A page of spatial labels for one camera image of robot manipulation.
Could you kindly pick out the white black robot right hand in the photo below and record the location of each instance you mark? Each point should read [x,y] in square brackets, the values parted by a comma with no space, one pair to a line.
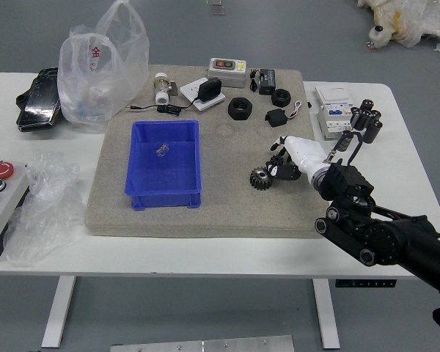
[308,154]

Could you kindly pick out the big black gear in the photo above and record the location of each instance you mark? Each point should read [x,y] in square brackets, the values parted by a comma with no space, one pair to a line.
[260,178]

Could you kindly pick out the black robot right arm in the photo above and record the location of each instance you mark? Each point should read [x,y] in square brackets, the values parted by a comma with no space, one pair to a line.
[388,238]

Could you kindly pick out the small black hex nut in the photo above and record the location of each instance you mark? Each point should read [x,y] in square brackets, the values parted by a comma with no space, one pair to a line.
[281,97]

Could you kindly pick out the big black hex nut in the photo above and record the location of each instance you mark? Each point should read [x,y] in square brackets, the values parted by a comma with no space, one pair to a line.
[240,108]

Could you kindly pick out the black power supply box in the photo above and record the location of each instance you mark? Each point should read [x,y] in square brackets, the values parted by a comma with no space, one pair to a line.
[268,81]

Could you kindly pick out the blue plastic box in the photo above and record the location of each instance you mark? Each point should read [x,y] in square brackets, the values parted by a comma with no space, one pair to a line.
[161,172]

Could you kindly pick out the grey control box with buttons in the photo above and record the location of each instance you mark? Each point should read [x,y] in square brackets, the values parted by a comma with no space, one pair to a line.
[3,209]

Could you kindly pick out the small black module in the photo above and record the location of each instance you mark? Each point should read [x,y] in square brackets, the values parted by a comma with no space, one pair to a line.
[276,117]

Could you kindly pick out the white circuit breaker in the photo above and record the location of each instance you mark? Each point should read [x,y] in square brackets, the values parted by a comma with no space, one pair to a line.
[333,110]

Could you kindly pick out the large black capacitor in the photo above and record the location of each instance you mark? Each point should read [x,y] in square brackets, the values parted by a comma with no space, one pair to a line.
[374,131]

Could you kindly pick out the grey-brown foam mat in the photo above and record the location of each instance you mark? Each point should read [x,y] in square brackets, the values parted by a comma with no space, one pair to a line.
[223,205]

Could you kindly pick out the black power adapter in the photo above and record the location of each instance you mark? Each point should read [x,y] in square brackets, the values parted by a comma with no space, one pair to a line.
[210,89]

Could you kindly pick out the black table control panel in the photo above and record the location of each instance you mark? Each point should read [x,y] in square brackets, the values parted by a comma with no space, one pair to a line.
[364,284]

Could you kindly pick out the brass valve white fittings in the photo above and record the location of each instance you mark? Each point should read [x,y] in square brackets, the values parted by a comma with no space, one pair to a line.
[162,88]

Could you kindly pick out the white table leg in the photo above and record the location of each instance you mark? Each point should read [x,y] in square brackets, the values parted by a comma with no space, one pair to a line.
[326,315]
[58,311]

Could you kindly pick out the plush toy in plastic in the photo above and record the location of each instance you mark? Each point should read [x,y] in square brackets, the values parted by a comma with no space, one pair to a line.
[407,22]

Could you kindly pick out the clear floor marker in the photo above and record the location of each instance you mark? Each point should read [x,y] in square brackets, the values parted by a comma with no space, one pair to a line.
[215,7]

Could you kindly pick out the silver metal plate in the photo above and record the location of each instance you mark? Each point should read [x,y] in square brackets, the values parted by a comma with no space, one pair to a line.
[201,345]

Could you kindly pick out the white plastic bag red print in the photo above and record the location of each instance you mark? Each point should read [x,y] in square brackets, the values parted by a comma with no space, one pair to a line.
[95,73]

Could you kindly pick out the crumpled clear plastic bag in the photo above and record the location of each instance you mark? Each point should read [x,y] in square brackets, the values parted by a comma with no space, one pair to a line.
[40,212]

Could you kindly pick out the black plastic packaging tray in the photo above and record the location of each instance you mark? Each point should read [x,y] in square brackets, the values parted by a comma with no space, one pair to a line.
[38,99]

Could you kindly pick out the grey push-button switch box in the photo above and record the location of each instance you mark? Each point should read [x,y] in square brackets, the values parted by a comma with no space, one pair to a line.
[227,75]

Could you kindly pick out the white wall socket plate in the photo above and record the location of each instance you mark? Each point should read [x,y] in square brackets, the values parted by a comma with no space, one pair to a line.
[190,93]

